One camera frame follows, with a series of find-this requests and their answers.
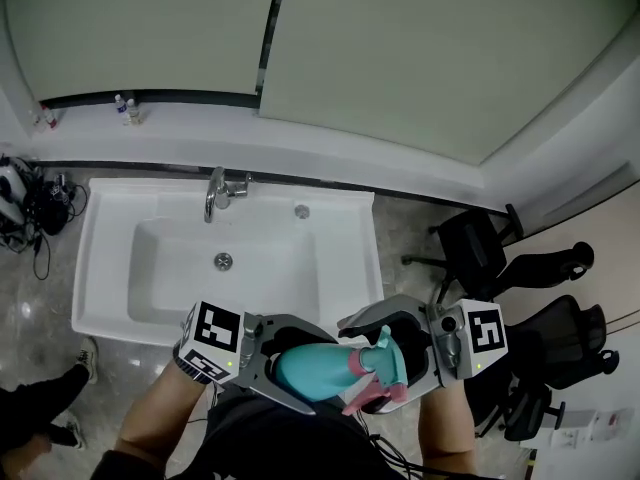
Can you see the chrome faucet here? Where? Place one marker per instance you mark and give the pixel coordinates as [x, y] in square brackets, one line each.
[210, 198]

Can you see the black striped glove cuff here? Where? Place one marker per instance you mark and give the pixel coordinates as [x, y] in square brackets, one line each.
[190, 370]

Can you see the red label bottle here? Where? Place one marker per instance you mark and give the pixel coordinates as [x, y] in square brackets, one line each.
[51, 118]

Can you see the teal spray bottle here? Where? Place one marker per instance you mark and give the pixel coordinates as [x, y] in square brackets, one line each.
[315, 373]

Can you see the person's left forearm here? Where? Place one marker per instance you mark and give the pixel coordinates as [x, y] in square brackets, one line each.
[160, 413]

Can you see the small clear bottle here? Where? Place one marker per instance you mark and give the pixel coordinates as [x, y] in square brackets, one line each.
[133, 114]
[39, 121]

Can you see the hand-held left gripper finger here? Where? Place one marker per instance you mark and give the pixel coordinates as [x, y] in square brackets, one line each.
[270, 390]
[300, 328]

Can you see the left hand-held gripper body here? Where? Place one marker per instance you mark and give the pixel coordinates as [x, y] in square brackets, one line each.
[215, 328]

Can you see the small black office chair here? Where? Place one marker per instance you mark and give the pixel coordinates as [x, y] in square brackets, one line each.
[525, 413]

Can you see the black office chair with headrest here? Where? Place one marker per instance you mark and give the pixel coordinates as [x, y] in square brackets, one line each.
[470, 248]

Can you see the person's right forearm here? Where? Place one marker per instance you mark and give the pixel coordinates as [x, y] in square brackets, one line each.
[447, 428]

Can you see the narrow pale roller blind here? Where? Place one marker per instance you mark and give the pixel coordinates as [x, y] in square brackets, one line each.
[140, 23]

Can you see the white black electronic device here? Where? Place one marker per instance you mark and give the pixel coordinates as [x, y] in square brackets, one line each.
[10, 193]

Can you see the pink teal spray nozzle head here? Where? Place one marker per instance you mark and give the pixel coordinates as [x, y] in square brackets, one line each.
[390, 363]

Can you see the person's black shirt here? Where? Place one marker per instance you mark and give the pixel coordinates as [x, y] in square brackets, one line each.
[280, 448]

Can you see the white cardboard box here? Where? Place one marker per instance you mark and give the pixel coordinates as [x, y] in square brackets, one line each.
[580, 438]

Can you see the blue label water bottle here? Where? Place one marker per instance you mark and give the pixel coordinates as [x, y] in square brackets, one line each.
[120, 105]

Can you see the round chrome sink knob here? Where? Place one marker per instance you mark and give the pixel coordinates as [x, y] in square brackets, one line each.
[302, 211]

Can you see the wide pale roller blind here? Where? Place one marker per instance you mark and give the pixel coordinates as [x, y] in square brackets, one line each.
[440, 58]

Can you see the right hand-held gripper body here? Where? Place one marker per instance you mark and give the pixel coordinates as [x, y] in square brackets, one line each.
[487, 333]

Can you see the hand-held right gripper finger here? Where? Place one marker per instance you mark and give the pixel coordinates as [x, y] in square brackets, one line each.
[390, 308]
[425, 388]

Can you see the chrome sink drain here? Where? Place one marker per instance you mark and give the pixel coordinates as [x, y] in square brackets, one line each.
[223, 261]

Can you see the white sink basin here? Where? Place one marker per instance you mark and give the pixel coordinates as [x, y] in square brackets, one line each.
[105, 268]

